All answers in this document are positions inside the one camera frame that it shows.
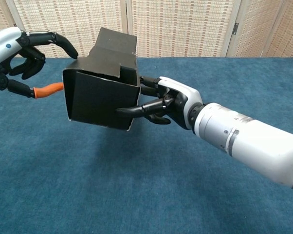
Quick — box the blue felt table mat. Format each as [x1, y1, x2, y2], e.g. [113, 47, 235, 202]
[0, 57, 293, 234]

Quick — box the black cardboard box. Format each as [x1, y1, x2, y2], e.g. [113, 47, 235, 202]
[62, 27, 142, 132]

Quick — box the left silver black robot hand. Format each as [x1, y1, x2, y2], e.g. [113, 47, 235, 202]
[0, 26, 78, 99]

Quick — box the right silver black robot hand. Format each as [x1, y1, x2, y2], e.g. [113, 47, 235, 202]
[115, 76, 203, 130]

